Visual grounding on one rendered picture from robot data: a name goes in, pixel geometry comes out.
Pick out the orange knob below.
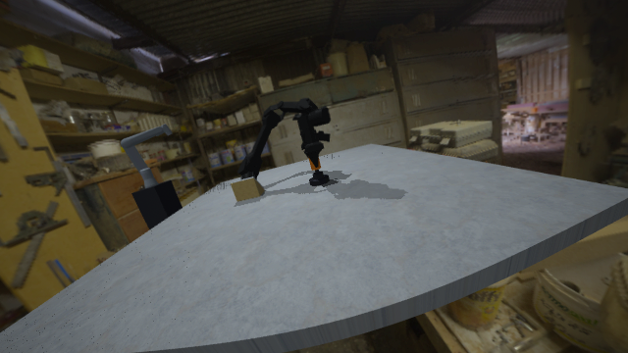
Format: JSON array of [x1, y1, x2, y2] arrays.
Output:
[[308, 157, 321, 171]]

